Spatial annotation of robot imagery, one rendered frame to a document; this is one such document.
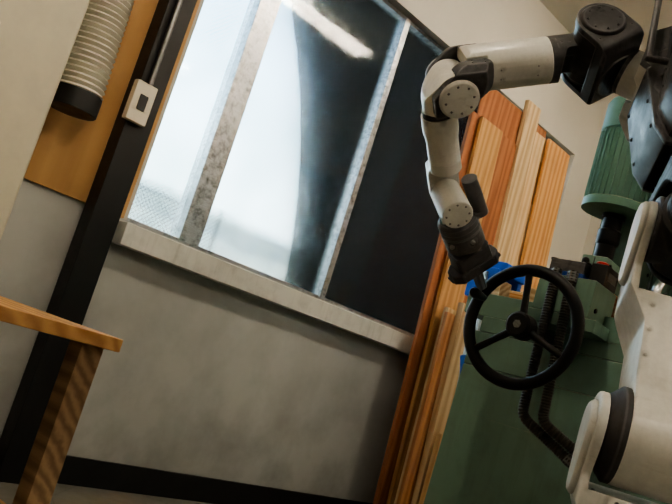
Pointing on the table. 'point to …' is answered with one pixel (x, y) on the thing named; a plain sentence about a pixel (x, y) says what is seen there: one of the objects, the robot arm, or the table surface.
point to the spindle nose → (609, 235)
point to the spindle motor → (613, 172)
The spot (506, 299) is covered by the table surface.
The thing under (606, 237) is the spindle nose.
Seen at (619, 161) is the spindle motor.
